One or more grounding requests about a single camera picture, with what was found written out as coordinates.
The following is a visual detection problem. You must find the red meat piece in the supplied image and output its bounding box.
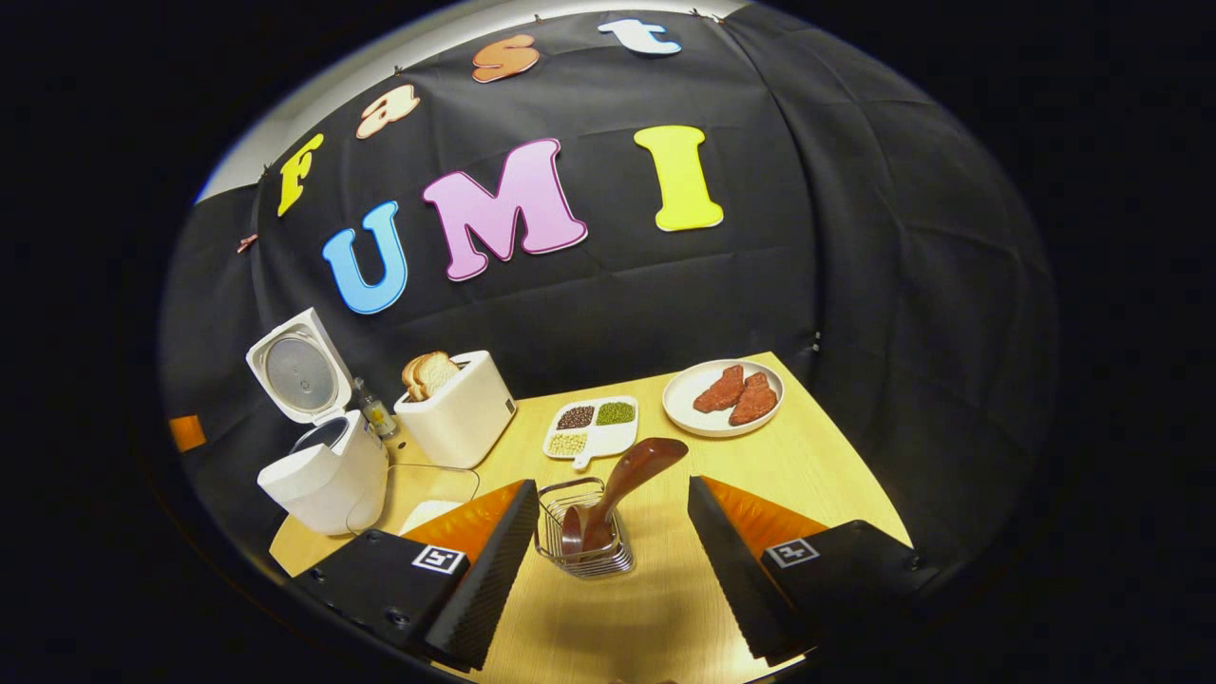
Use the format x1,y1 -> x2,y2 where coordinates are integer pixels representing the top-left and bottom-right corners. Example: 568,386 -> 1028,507
728,371 -> 779,427
693,365 -> 747,414

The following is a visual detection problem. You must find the white toaster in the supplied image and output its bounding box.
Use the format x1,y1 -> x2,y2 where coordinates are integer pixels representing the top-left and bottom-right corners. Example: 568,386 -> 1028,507
393,351 -> 518,470

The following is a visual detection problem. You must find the white rice cooker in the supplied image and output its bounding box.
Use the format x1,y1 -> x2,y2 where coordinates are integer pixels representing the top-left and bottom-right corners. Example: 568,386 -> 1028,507
245,307 -> 390,537

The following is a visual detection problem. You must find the small glass bottle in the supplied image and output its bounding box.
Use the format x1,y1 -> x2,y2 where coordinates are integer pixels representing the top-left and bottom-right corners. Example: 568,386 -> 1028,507
353,377 -> 398,439

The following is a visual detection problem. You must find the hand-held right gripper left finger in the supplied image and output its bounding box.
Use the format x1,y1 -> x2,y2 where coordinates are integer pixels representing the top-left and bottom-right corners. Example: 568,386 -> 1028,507
290,480 -> 541,672

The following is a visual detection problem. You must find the clear rice container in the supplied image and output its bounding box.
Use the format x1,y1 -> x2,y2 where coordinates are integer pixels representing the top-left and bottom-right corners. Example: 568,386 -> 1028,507
346,464 -> 482,538

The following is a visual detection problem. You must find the black backdrop cloth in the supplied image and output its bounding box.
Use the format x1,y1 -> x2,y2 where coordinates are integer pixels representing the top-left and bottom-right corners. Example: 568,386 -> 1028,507
160,0 -> 1060,571

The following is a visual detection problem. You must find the wire chopstick holder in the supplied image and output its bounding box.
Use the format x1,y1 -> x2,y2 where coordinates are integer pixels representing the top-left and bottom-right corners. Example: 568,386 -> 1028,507
533,477 -> 636,580

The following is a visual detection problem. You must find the white divided grain dish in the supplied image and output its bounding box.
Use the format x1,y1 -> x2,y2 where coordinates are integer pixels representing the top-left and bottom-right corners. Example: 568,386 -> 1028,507
542,395 -> 640,471

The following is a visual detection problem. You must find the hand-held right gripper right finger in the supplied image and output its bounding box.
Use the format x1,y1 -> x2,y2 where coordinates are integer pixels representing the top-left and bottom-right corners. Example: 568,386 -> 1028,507
686,475 -> 937,668

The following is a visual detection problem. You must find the brown wooden spoon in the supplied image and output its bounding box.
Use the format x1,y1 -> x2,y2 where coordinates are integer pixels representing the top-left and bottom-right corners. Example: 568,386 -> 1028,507
559,437 -> 690,557

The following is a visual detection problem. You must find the white round plate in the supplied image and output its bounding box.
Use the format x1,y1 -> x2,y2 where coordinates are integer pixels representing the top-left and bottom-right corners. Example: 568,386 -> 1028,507
661,359 -> 786,438

